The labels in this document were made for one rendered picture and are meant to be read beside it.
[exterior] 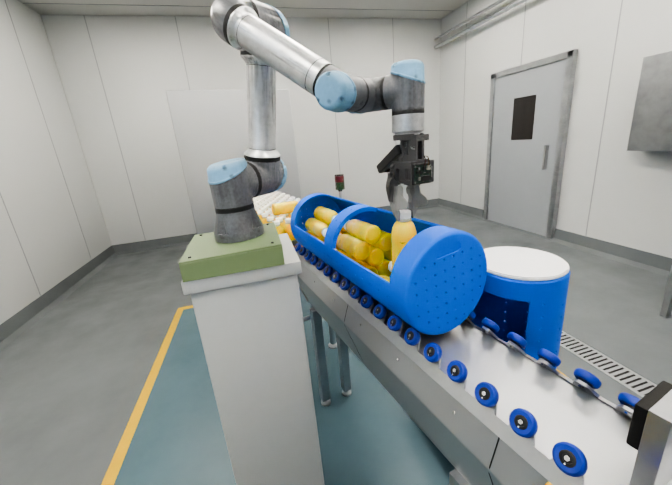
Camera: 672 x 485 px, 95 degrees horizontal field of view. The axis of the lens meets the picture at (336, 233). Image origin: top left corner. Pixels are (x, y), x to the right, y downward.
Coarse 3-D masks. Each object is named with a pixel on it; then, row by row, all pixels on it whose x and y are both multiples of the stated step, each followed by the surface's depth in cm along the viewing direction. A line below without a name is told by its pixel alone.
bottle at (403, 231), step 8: (400, 224) 80; (408, 224) 80; (392, 232) 82; (400, 232) 80; (408, 232) 79; (416, 232) 81; (392, 240) 82; (400, 240) 80; (408, 240) 80; (392, 248) 83; (400, 248) 81; (392, 256) 84; (392, 264) 85
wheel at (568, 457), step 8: (560, 448) 49; (568, 448) 48; (576, 448) 48; (552, 456) 49; (560, 456) 49; (568, 456) 48; (576, 456) 47; (584, 456) 47; (560, 464) 48; (568, 464) 48; (576, 464) 47; (584, 464) 46; (568, 472) 47; (576, 472) 46; (584, 472) 46
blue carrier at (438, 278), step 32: (384, 224) 124; (416, 224) 101; (320, 256) 123; (416, 256) 73; (448, 256) 76; (480, 256) 82; (384, 288) 81; (416, 288) 74; (448, 288) 79; (480, 288) 85; (416, 320) 76; (448, 320) 82
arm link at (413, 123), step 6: (402, 114) 69; (408, 114) 69; (414, 114) 69; (420, 114) 69; (396, 120) 71; (402, 120) 70; (408, 120) 69; (414, 120) 69; (420, 120) 70; (396, 126) 71; (402, 126) 70; (408, 126) 69; (414, 126) 69; (420, 126) 70; (396, 132) 72; (402, 132) 70; (408, 132) 70; (414, 132) 70; (420, 132) 71
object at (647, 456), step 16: (640, 400) 44; (656, 400) 44; (640, 416) 44; (656, 416) 41; (640, 432) 44; (656, 432) 42; (640, 448) 44; (656, 448) 42; (640, 464) 44; (656, 464) 43; (640, 480) 45; (656, 480) 43
